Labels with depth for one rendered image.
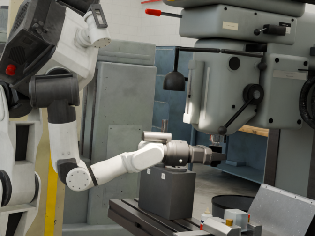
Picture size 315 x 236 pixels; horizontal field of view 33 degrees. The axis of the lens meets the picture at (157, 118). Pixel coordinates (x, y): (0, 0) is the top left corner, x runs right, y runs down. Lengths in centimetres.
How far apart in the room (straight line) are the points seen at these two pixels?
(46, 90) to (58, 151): 20
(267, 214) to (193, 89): 65
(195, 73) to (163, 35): 908
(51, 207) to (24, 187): 144
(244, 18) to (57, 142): 71
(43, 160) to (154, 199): 138
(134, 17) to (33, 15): 1000
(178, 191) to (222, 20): 74
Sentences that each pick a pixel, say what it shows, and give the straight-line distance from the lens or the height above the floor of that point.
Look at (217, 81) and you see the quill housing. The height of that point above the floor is 149.
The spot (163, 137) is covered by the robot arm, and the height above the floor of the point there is 128.
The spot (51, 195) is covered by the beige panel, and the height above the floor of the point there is 67.
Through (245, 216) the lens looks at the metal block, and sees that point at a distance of 176.
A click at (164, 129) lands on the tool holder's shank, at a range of 220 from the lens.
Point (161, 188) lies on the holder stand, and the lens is 214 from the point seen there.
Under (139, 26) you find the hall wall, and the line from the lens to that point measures 1178.
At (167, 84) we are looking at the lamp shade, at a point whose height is 146.
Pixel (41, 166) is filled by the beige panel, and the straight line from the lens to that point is 343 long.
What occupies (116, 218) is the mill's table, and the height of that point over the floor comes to 87.
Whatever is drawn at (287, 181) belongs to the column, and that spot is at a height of 112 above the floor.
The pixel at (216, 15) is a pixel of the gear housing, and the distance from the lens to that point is 169.
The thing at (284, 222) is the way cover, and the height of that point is 98.
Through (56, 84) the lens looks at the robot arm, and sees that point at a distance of 166.
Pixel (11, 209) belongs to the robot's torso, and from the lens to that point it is 212.
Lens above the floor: 149
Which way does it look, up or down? 5 degrees down
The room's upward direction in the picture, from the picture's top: 5 degrees clockwise
